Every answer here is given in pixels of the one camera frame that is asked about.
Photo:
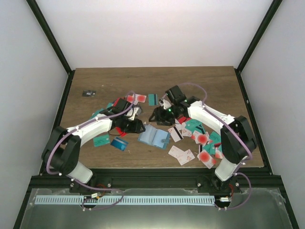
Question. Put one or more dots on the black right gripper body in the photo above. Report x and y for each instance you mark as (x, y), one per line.
(171, 114)

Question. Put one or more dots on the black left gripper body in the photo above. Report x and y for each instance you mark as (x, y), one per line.
(124, 125)

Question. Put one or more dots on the light blue card holder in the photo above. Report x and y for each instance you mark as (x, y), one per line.
(154, 137)

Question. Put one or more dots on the white card black stripe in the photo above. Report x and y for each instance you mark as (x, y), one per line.
(175, 134)

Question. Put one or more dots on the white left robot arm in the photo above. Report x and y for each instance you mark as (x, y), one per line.
(61, 153)

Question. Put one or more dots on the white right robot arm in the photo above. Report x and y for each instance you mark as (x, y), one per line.
(237, 138)

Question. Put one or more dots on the teal card with black stripe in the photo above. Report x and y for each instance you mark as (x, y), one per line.
(152, 99)

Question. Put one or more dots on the blue card left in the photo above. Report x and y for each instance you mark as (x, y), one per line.
(119, 143)

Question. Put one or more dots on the white card red circles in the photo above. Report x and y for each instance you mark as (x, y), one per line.
(137, 98)

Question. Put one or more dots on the small black card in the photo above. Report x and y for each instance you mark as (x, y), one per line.
(88, 93)

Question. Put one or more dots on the white card large red circle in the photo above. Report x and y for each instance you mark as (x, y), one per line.
(206, 159)

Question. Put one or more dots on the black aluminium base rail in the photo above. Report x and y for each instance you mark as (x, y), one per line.
(202, 179)

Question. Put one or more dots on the light blue slotted cable duct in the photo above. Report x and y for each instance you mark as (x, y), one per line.
(126, 200)

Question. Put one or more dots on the black frame post right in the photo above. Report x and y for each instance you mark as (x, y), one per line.
(274, 6)

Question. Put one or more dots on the black frame post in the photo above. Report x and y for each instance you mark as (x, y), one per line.
(274, 6)
(49, 34)

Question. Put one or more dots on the black frame post left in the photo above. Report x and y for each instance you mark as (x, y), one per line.
(49, 34)

